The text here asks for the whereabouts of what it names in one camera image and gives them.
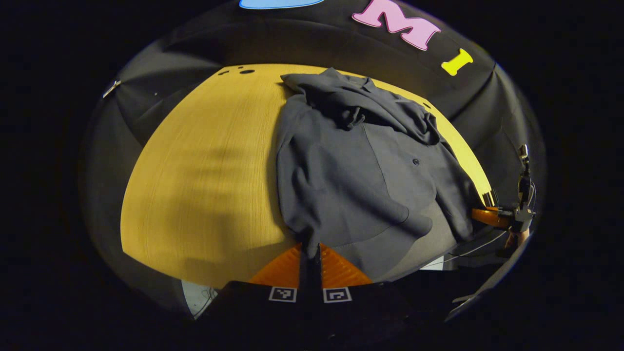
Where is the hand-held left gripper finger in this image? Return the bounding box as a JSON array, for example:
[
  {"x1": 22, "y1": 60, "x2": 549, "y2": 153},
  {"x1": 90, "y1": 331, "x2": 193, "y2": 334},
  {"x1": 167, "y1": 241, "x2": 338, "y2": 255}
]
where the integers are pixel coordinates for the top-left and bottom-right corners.
[
  {"x1": 197, "y1": 242, "x2": 312, "y2": 332},
  {"x1": 311, "y1": 242, "x2": 420, "y2": 332}
]

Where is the grey button shirt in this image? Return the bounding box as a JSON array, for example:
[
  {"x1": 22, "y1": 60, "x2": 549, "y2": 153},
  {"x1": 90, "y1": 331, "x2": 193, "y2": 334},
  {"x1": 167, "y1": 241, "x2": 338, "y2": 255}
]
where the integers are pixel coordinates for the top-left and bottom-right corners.
[{"x1": 275, "y1": 67, "x2": 488, "y2": 283}]

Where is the black backdrop cloth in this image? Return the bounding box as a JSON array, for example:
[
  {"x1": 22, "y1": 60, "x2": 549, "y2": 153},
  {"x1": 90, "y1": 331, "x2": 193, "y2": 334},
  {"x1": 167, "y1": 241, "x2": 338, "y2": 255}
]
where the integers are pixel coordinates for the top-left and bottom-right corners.
[{"x1": 80, "y1": 0, "x2": 546, "y2": 293}]

